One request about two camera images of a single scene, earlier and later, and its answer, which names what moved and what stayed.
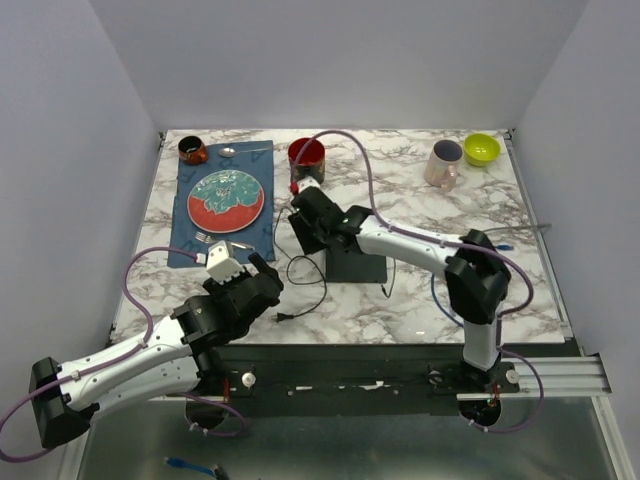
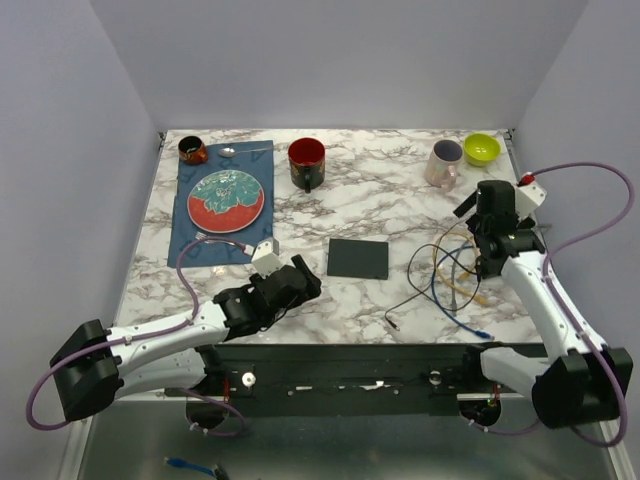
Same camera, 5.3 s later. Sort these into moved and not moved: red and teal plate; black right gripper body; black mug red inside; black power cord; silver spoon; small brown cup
Moved: black right gripper body; black power cord
Not moved: silver spoon; black mug red inside; small brown cup; red and teal plate
